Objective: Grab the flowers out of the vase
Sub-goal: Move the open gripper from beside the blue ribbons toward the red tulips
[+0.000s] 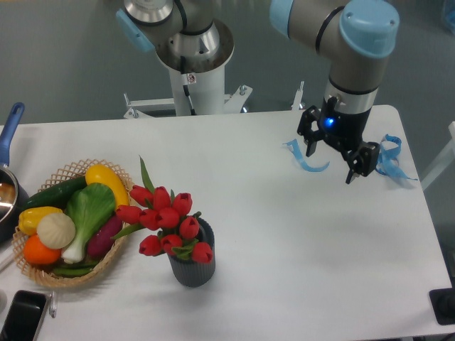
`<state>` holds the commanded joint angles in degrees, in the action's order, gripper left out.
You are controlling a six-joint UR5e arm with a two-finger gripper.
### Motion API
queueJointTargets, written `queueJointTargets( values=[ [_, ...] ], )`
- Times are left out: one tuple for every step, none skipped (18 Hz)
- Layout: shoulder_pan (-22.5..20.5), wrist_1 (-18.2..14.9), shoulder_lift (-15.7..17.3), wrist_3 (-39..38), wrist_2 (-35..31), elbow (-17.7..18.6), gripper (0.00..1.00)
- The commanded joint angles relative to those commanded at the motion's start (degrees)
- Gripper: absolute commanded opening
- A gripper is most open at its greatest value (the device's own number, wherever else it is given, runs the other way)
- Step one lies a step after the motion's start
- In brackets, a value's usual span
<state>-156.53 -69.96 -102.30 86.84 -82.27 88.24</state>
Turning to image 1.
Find black smartphone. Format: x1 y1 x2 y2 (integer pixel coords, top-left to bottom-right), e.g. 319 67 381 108
1 290 48 341

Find green bok choy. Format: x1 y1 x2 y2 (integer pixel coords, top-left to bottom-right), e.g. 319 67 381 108
62 183 115 264

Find green pea pods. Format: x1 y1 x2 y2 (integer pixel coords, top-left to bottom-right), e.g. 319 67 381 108
52 262 97 278

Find black device at edge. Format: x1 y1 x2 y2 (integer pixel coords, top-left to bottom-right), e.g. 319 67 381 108
429 288 454 325

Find orange fruit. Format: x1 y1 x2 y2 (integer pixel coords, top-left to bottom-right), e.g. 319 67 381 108
23 234 61 265

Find blue handled saucepan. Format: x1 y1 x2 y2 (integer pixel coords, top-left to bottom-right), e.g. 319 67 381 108
1 102 28 243

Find blue ribbon strip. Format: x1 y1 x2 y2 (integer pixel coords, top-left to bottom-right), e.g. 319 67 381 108
283 139 330 173

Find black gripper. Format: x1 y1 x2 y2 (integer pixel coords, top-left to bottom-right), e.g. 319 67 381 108
297 97 380 184

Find yellow bell pepper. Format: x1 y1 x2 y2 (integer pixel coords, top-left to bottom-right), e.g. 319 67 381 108
18 206 63 236

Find yellow squash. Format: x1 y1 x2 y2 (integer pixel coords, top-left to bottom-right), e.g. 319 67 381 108
83 163 129 217

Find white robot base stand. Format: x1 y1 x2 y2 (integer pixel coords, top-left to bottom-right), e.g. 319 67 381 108
118 11 253 119

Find silver metal clip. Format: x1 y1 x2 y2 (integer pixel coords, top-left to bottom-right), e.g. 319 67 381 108
48 291 57 318

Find dark grey ribbed vase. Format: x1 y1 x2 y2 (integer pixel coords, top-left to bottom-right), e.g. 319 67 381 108
168 218 215 288

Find woven wicker basket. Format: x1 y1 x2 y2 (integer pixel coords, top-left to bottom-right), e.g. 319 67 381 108
11 159 133 288

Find purple sweet potato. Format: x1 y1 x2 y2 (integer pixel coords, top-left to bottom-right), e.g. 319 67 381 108
87 215 122 259

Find green cucumber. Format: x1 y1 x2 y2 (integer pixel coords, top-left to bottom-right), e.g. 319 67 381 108
22 177 87 210

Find red tulip bouquet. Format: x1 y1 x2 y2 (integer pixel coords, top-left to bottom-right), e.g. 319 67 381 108
111 159 215 264

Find tangled blue ribbon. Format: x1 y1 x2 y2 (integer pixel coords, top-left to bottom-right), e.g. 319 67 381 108
375 134 417 181

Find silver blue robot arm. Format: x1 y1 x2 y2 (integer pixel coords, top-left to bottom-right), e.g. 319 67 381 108
116 1 400 180

